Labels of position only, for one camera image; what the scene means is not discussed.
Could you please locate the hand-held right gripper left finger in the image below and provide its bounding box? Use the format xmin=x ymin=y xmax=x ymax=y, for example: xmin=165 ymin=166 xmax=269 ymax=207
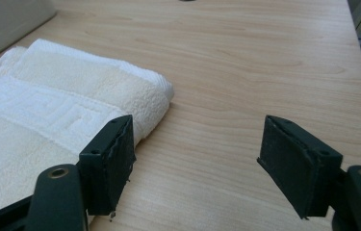
xmin=78 ymin=114 xmax=137 ymax=217

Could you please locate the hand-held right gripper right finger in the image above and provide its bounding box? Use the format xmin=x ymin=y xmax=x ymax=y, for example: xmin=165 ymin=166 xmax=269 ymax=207
xmin=256 ymin=115 xmax=344 ymax=220

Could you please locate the white towel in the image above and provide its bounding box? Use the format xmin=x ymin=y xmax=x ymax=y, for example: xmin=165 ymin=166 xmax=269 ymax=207
xmin=0 ymin=38 xmax=175 ymax=220

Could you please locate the grey box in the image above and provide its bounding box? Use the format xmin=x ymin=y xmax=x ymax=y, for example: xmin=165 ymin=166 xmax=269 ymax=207
xmin=0 ymin=0 xmax=58 ymax=68

